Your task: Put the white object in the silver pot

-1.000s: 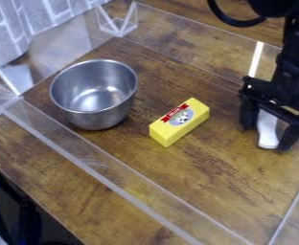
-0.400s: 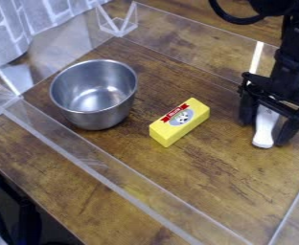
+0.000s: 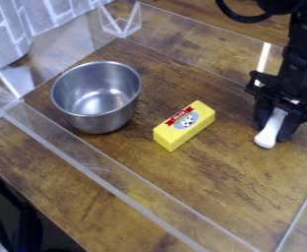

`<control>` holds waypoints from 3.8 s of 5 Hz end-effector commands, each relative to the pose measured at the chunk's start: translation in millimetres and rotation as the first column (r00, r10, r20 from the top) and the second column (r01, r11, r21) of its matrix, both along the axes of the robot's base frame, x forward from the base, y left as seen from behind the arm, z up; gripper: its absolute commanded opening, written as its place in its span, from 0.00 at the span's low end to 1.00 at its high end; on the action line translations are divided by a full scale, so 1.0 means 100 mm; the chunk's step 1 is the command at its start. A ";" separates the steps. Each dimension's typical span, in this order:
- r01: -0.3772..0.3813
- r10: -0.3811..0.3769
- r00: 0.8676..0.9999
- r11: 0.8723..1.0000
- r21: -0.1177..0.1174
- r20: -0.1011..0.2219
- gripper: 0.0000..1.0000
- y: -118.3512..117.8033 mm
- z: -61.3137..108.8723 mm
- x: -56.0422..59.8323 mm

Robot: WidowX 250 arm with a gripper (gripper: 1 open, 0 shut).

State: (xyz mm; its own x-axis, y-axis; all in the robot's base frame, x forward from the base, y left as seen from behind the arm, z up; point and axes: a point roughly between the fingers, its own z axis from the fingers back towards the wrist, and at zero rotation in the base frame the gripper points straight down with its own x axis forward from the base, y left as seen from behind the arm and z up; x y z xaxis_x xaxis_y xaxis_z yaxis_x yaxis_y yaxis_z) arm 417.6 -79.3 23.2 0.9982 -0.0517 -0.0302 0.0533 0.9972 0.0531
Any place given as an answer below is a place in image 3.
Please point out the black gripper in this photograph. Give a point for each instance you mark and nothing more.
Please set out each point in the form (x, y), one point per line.
(280, 91)

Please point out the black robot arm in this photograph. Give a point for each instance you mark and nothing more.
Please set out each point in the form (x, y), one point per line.
(296, 9)

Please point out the silver metal pot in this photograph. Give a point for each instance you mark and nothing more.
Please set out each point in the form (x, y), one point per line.
(96, 95)

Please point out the yellow butter block toy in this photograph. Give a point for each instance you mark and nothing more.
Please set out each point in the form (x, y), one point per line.
(182, 125)

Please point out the white brick pattern curtain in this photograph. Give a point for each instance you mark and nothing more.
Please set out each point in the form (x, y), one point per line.
(26, 18)

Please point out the clear acrylic enclosure wall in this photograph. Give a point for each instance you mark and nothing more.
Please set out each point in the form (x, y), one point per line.
(219, 195)

